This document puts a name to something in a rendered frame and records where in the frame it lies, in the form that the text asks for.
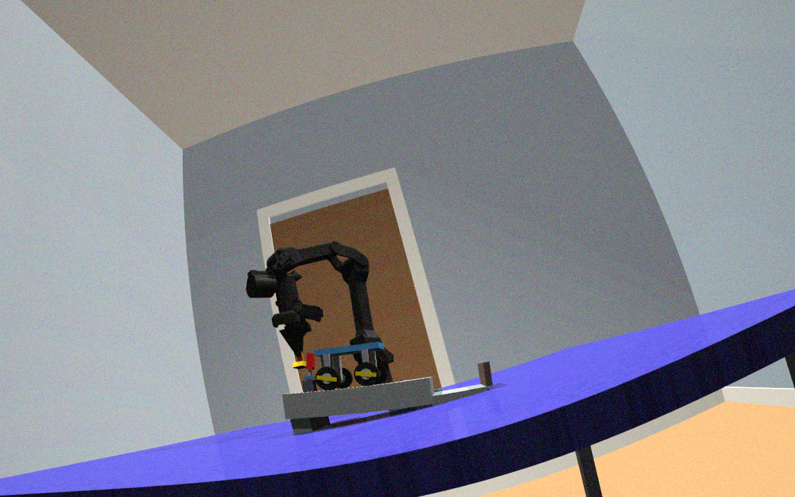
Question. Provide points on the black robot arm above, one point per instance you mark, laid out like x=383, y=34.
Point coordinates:
x=354, y=270

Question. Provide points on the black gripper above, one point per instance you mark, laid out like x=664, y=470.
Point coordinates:
x=294, y=330

